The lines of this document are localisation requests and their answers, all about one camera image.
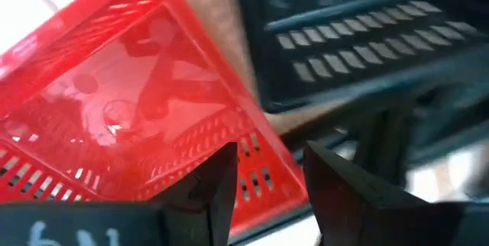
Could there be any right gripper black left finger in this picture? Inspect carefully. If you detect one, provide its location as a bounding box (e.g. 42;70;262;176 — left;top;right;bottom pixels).
0;141;239;246

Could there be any black slotted plastic basket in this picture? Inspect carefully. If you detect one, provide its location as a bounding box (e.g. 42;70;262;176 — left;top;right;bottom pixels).
232;0;489;115

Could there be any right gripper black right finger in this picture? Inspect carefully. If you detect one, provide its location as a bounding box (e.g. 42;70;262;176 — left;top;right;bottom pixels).
303;141;489;246

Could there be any red slotted plastic basket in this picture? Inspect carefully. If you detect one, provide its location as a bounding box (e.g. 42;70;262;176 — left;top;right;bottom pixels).
0;0;310;239

